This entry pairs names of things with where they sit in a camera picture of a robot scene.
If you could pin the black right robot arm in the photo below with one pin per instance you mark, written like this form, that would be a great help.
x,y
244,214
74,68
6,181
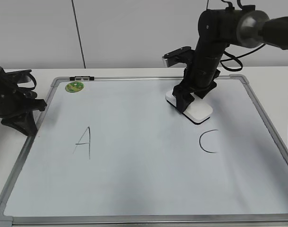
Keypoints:
x,y
218,29

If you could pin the round green magnet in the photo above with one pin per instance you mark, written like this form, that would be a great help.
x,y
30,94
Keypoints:
x,y
74,87

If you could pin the white board with grey frame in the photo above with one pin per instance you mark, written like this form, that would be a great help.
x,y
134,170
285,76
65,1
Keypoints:
x,y
113,155

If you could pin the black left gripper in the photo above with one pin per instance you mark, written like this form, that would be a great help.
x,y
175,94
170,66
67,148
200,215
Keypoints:
x,y
17,103

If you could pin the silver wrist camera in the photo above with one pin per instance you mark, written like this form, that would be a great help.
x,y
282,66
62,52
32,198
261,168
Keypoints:
x,y
181,55

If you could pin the white board eraser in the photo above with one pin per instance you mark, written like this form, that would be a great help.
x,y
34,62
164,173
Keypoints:
x,y
197,112

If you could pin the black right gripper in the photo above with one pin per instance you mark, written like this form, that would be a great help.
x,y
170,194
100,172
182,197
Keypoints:
x,y
200,73

